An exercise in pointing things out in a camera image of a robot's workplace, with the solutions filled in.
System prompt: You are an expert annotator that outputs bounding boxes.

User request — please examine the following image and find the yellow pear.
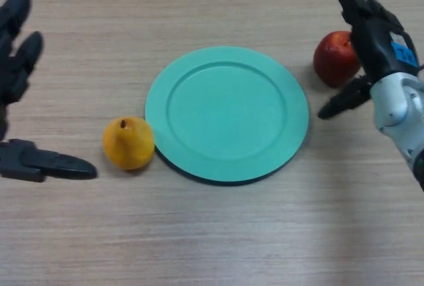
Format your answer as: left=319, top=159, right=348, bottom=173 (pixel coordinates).
left=101, top=116, right=156, bottom=170

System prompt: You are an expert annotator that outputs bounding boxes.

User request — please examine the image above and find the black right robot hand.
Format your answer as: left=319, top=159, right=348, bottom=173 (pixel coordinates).
left=317, top=0, right=420, bottom=120

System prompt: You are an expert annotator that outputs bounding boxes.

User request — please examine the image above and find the green round plate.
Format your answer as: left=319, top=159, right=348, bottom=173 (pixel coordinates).
left=144, top=46, right=310, bottom=187

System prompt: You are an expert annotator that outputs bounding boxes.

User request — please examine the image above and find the red apple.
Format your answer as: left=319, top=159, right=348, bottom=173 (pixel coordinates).
left=313, top=30, right=362, bottom=88

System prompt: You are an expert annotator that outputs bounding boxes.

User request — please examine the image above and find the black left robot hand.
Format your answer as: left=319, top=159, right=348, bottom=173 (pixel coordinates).
left=0, top=0, right=99, bottom=183

